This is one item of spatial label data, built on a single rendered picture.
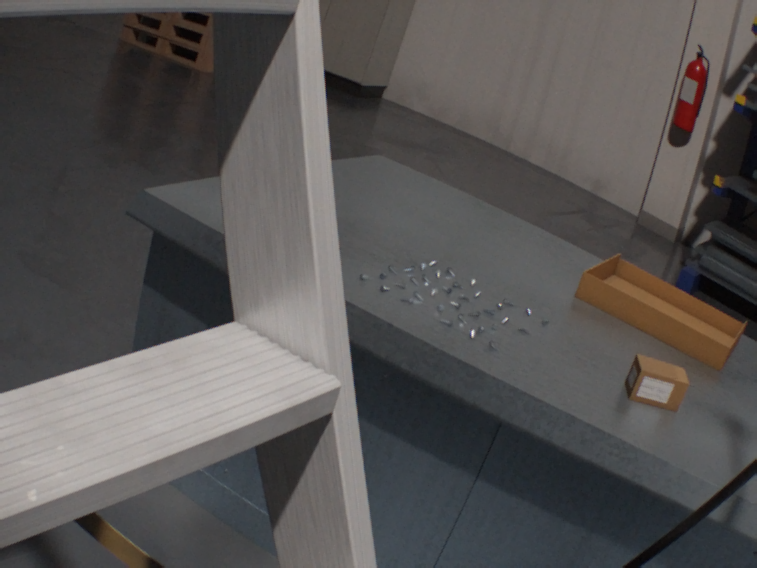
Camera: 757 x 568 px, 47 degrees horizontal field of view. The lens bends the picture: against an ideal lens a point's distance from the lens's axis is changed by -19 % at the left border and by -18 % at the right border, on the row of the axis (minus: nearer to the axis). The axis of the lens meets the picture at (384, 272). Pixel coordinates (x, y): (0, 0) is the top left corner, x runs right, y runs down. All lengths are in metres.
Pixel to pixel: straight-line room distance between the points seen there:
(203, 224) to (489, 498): 0.75
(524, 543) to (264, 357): 1.28
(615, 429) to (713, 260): 3.70
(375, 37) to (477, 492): 5.56
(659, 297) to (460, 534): 0.90
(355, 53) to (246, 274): 6.62
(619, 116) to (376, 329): 4.97
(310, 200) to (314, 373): 0.09
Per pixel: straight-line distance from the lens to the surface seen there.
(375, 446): 1.89
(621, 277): 2.49
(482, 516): 1.83
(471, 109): 7.10
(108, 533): 0.80
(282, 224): 0.58
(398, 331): 1.75
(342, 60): 7.27
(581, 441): 1.64
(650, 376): 1.78
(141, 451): 0.45
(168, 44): 7.28
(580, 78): 6.73
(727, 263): 5.26
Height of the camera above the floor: 1.30
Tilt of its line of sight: 19 degrees down
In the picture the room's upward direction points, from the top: 17 degrees clockwise
